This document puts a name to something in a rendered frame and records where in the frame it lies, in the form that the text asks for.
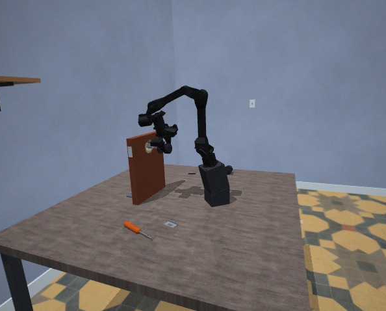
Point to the orange-handled screwdriver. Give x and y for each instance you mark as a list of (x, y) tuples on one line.
[(134, 228)]

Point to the brown wooden door slab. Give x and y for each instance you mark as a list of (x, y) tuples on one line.
[(146, 168)]

